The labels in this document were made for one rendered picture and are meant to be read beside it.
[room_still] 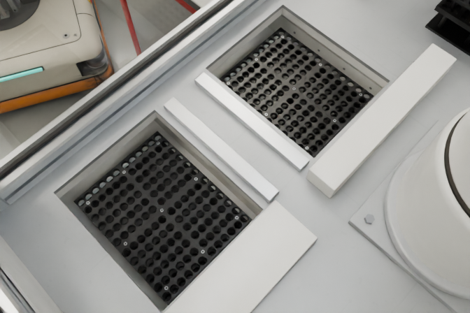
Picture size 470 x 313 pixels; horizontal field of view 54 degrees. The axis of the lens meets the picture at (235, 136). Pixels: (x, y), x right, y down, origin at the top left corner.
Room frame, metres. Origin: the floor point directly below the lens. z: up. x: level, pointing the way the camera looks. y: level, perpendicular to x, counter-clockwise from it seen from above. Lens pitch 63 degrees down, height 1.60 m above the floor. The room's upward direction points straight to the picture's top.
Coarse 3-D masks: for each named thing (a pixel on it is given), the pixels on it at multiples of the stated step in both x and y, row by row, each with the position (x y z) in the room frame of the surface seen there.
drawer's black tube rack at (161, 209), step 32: (160, 160) 0.32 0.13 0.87; (128, 192) 0.25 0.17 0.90; (160, 192) 0.25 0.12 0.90; (192, 192) 0.26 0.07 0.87; (96, 224) 0.20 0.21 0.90; (128, 224) 0.20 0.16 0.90; (160, 224) 0.20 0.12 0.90; (192, 224) 0.20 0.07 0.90; (224, 224) 0.21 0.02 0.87; (128, 256) 0.15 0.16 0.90; (160, 256) 0.16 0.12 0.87; (192, 256) 0.15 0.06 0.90; (160, 288) 0.11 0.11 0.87
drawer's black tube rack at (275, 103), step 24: (288, 48) 0.56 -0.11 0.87; (264, 72) 0.51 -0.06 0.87; (288, 72) 0.51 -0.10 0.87; (312, 72) 0.48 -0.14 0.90; (240, 96) 0.43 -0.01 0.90; (264, 96) 0.44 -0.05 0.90; (288, 96) 0.43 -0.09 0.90; (312, 96) 0.45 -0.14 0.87; (336, 96) 0.44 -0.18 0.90; (360, 96) 0.43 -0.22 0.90; (288, 120) 0.38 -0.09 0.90; (312, 120) 0.40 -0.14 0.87; (336, 120) 0.38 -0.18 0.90; (312, 144) 0.34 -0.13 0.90
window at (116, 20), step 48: (0, 0) 0.34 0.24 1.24; (48, 0) 0.37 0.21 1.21; (96, 0) 0.41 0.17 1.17; (144, 0) 0.45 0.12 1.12; (192, 0) 0.51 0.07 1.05; (0, 48) 0.32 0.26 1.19; (48, 48) 0.35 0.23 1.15; (96, 48) 0.39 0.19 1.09; (144, 48) 0.44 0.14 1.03; (0, 96) 0.29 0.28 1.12; (48, 96) 0.33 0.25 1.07; (96, 96) 0.37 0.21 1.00; (0, 144) 0.27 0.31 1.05
